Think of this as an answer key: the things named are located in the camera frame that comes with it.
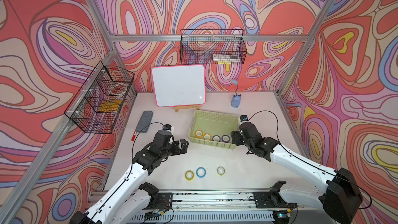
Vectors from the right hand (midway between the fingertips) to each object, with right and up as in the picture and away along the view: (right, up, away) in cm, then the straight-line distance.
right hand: (238, 136), depth 84 cm
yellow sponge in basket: (-63, +17, -12) cm, 66 cm away
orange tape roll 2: (-17, -3, +12) cm, 21 cm away
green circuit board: (-44, -36, -12) cm, 58 cm away
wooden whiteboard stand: (-26, +16, +21) cm, 37 cm away
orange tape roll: (-22, -1, +12) cm, 25 cm away
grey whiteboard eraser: (-58, +7, +18) cm, 61 cm away
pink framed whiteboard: (-35, +30, +15) cm, 49 cm away
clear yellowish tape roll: (-10, -19, -1) cm, 21 cm away
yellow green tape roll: (-27, -21, -2) cm, 34 cm away
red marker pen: (-63, -2, +12) cm, 64 cm away
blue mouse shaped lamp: (+4, +21, +22) cm, 31 cm away
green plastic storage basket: (-13, +2, +17) cm, 21 cm away
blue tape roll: (-21, -19, -1) cm, 29 cm away
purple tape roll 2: (-6, -3, +9) cm, 12 cm away
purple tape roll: (-11, -3, +10) cm, 16 cm away
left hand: (-30, -3, -6) cm, 31 cm away
